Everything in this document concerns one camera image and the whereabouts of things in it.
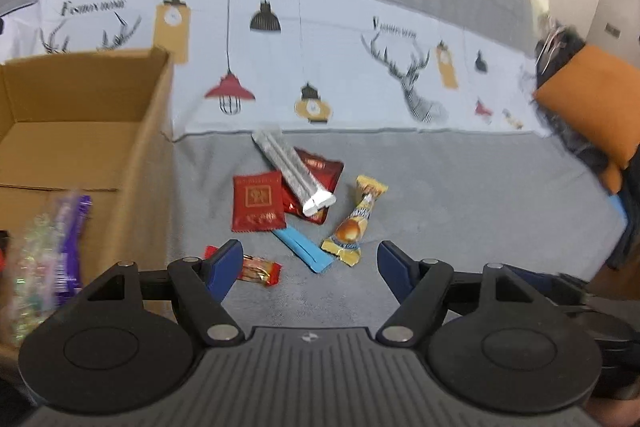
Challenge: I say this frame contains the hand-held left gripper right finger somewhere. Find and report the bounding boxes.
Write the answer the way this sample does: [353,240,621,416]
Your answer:
[375,240,547,348]

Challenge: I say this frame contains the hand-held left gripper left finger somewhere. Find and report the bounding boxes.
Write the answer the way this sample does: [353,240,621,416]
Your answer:
[82,239,246,348]

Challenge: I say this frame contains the small red candy packet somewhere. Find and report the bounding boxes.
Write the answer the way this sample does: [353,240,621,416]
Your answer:
[204,246,282,288]

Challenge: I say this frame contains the yellow twisted snack packet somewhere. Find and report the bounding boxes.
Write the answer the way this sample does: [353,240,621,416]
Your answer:
[320,175,389,267]

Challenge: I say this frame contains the square red snack packet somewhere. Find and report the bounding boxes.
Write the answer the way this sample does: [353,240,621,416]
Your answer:
[230,171,287,233]

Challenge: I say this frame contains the blue stick packet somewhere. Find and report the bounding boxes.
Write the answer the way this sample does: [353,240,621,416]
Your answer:
[271,228,335,274]

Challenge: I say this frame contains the long silver snack packet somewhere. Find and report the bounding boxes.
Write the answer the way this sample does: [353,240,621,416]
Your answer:
[251,129,336,216]

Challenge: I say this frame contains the dark red snack packet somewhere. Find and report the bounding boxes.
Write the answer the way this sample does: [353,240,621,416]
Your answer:
[280,147,345,225]

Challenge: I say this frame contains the purple snack packet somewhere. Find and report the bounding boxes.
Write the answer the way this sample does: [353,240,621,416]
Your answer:
[52,193,93,307]

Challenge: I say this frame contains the brown cardboard box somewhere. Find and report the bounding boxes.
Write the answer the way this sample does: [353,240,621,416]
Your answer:
[0,47,177,350]

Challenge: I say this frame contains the iridescent clear snack bag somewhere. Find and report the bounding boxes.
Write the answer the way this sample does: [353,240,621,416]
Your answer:
[4,207,63,348]

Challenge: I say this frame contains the grey and white printed sofa cover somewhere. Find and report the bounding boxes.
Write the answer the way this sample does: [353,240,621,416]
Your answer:
[0,0,629,325]

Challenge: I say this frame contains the orange pillow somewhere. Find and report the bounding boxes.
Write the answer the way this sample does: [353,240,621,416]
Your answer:
[532,44,640,195]

